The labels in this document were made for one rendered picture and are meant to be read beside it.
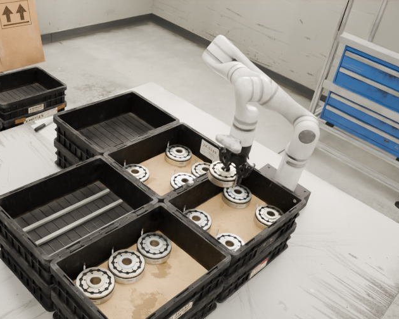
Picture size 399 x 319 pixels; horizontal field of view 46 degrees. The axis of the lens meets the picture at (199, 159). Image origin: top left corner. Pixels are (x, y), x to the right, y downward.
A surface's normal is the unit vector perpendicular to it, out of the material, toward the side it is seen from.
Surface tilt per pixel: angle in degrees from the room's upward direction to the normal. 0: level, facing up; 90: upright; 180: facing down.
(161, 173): 0
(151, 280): 0
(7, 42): 75
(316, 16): 90
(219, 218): 0
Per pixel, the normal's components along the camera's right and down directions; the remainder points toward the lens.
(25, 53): 0.76, 0.21
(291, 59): -0.65, 0.35
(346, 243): 0.16, -0.81
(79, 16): 0.74, 0.48
